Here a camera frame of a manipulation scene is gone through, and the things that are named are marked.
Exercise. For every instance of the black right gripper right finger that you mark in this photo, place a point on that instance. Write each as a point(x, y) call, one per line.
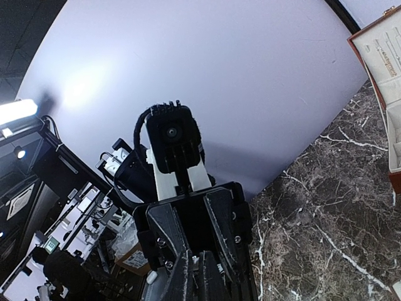
point(211, 285)

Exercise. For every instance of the red jewelry box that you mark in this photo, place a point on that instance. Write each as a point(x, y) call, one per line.
point(377, 46)

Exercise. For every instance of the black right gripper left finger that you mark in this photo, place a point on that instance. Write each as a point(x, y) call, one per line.
point(182, 281)

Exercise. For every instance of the left black frame post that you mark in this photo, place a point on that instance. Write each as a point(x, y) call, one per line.
point(344, 16)

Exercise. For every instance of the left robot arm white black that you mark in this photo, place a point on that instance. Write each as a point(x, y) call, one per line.
point(131, 182)

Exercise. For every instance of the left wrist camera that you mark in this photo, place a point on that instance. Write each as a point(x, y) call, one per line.
point(168, 144)

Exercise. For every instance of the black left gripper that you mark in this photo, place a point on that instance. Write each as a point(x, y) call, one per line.
point(215, 219)

